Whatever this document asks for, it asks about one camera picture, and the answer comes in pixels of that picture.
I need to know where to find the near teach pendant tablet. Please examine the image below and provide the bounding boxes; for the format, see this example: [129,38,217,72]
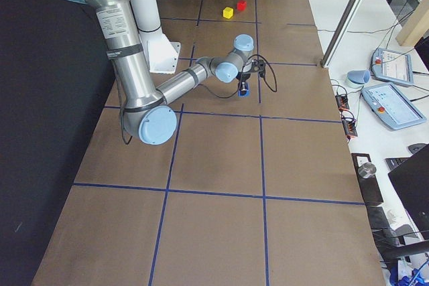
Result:
[361,82,427,130]

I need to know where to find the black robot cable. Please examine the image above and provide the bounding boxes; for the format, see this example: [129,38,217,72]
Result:
[200,54,278,98]

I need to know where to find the black laptop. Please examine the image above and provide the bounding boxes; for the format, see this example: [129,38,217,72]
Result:
[388,145,429,240]

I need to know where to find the red wooden cube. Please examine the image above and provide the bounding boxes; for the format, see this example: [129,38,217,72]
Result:
[236,0,247,11]

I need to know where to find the orange black connector strip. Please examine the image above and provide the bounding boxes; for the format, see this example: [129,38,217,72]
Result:
[335,94,349,111]

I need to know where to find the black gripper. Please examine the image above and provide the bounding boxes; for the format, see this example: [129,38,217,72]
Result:
[237,61,252,91]

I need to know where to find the black computer mouse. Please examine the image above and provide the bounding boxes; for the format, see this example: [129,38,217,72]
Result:
[408,143,427,155]

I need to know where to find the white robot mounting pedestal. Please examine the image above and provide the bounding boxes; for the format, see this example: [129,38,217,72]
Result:
[131,0,180,74]

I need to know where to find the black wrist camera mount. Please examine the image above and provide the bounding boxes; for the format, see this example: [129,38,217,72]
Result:
[251,60,265,78]

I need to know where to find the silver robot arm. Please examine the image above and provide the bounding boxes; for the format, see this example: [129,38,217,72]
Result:
[67,0,254,145]

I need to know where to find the yellow wooden cube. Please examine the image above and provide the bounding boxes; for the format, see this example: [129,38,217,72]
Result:
[223,7,234,19]

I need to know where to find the teach pendant tablet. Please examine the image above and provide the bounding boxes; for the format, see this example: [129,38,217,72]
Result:
[370,48,414,86]
[361,82,427,130]

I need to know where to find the far teach pendant tablet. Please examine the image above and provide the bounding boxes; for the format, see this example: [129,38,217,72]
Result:
[370,48,414,86]

